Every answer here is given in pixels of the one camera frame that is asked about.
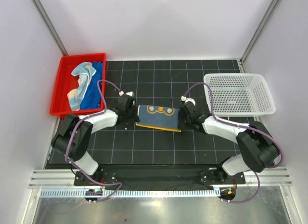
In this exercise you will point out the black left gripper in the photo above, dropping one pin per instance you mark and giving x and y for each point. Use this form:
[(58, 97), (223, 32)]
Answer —
[(135, 119)]

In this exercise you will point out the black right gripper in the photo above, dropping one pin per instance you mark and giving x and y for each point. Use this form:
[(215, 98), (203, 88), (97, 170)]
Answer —
[(181, 116)]

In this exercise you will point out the yellow tiger hello towel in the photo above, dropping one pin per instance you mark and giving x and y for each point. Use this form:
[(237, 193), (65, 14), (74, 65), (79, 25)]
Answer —
[(158, 117)]

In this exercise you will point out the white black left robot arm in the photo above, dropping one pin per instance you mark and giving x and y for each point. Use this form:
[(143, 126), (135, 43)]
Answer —
[(73, 135)]

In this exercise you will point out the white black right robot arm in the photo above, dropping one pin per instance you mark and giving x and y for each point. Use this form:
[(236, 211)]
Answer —
[(257, 147)]

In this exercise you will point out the blue towel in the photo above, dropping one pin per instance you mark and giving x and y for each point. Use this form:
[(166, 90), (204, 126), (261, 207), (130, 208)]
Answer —
[(92, 96)]

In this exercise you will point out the black grid cutting mat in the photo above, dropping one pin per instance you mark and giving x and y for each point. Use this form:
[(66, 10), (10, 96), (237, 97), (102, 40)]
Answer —
[(160, 83)]

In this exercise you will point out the white plastic mesh basket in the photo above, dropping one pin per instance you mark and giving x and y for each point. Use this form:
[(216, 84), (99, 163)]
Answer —
[(238, 95)]

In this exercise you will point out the pastel striped towel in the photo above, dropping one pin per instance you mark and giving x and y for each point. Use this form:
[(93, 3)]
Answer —
[(84, 71)]

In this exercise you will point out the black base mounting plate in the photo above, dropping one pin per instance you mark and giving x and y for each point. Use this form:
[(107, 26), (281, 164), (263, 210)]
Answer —
[(152, 176)]

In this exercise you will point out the red plastic bin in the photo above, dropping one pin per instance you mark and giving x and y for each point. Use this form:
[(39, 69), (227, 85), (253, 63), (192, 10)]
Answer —
[(65, 82)]

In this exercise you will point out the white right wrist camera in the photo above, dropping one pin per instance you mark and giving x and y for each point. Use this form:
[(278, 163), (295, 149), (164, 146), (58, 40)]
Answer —
[(185, 99)]

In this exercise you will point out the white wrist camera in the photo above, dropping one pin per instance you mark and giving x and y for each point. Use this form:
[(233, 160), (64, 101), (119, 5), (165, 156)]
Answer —
[(127, 93), (185, 99)]

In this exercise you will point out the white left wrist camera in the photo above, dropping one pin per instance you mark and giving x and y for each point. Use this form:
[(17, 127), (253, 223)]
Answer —
[(127, 93)]

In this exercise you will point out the aluminium front rail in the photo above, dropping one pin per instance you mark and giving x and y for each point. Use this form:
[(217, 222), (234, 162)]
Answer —
[(60, 184)]

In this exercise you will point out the right aluminium corner post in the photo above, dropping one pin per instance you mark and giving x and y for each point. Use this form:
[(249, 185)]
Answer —
[(260, 28)]

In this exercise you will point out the aluminium corner post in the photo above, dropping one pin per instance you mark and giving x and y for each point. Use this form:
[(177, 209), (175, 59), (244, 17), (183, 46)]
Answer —
[(260, 28), (49, 25)]

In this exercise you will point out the left aluminium corner post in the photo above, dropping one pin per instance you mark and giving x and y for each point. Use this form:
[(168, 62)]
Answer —
[(49, 25)]

